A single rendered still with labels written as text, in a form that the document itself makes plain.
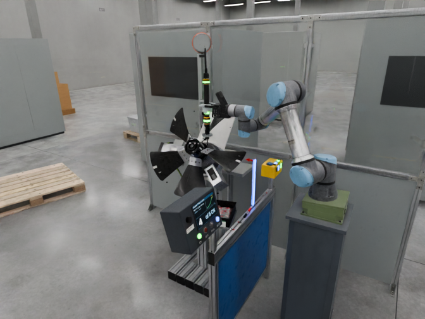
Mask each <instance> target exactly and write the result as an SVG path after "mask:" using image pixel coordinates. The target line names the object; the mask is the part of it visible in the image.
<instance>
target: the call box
mask: <svg viewBox="0 0 425 319"><path fill-rule="evenodd" d="M277 160H278V159H274V158H269V159H268V160H267V161H265V162H264V163H263V164H262V168H261V176H263V177H268V178H275V177H276V176H277V175H278V174H279V173H280V172H281V170H282V167H281V168H280V169H279V170H278V171H277V172H276V168H277V167H278V166H279V165H280V164H281V163H282V160H280V161H279V162H278V163H277V164H276V166H274V165H273V164H274V162H276V161H277ZM267 162H272V163H273V164H272V165H267Z"/></svg>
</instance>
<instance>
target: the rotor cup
mask: <svg viewBox="0 0 425 319"><path fill-rule="evenodd" d="M192 144H193V145H194V146H193V147H190V146H191V145H192ZM200 148H201V149H202V150H204V149H206V148H208V147H207V145H206V144H204V143H201V142H200V141H199V140H198V139H196V138H191V139H189V140H188V141H187V142H186V143H185V146H184V149H185V152H186V153H187V154H189V155H190V156H191V157H194V158H200V159H202V161H204V160H205V159H206V158H207V156H208V155H206V154H201V151H202V150H201V149H200ZM192 154H193V155H194V156H192Z"/></svg>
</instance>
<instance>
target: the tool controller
mask: <svg viewBox="0 0 425 319"><path fill-rule="evenodd" d="M201 214H202V215H203V218H204V222H205V225H204V226H203V227H202V228H200V229H198V226H197V222H196V219H197V218H198V217H199V216H201ZM160 215H161V219H162V221H163V225H164V229H165V232H166V235H167V238H168V242H169V246H170V248H171V252H173V253H182V254H193V253H194V252H195V251H196V250H197V249H198V248H199V247H200V246H201V245H202V244H203V243H204V242H205V241H206V240H207V239H208V238H209V237H210V236H211V235H212V234H213V233H214V232H215V231H216V230H217V229H218V228H219V227H220V226H221V225H222V224H223V223H222V220H221V215H220V212H219V208H218V203H217V200H216V195H215V192H214V188H213V187H195V188H194V189H192V190H191V191H189V192H188V193H186V194H185V195H184V196H182V197H181V198H179V199H178V200H176V201H175V202H173V203H172V204H170V205H169V206H167V207H166V208H165V209H163V210H162V211H160ZM217 216H218V217H219V222H216V217H217ZM210 222H213V224H214V225H213V227H210V225H209V224H210ZM204 227H207V233H204ZM198 233H201V238H200V239H197V234H198Z"/></svg>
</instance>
